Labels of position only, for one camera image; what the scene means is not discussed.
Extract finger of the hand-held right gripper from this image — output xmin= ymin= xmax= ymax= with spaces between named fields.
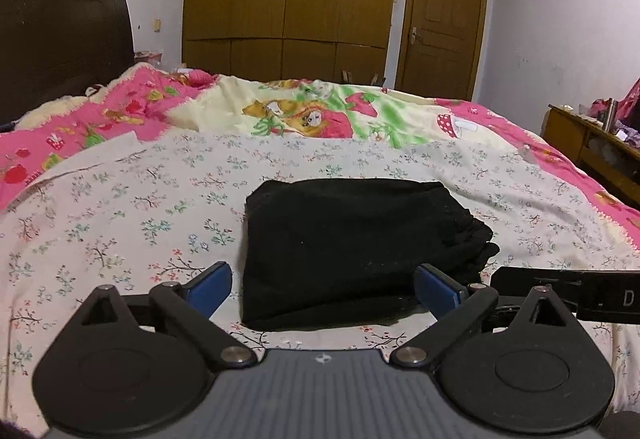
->
xmin=491 ymin=266 xmax=584 ymax=306

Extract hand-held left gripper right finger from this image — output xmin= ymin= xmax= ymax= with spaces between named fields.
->
xmin=390 ymin=263 xmax=579 ymax=368

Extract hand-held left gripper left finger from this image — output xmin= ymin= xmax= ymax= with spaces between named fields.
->
xmin=70 ymin=261 xmax=259 ymax=368

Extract black pants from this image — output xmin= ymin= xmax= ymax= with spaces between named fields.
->
xmin=241 ymin=178 xmax=501 ymax=332

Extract white floral bed sheet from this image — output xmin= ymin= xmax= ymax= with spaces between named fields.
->
xmin=0 ymin=131 xmax=640 ymax=420

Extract wooden side cabinet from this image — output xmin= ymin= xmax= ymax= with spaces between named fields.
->
xmin=542 ymin=105 xmax=640 ymax=210

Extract pink cartoon quilt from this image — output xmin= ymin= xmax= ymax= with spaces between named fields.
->
xmin=0 ymin=63 xmax=640 ymax=250

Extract pink clothes pile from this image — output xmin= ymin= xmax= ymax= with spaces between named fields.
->
xmin=590 ymin=78 xmax=640 ymax=132

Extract cream fleece blanket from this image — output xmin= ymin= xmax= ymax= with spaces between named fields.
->
xmin=14 ymin=63 xmax=151 ymax=130

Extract brown wooden door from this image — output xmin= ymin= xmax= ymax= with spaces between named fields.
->
xmin=395 ymin=0 xmax=490 ymax=102

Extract dark wooden headboard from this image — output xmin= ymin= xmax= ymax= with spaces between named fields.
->
xmin=0 ymin=0 xmax=135 ymax=127

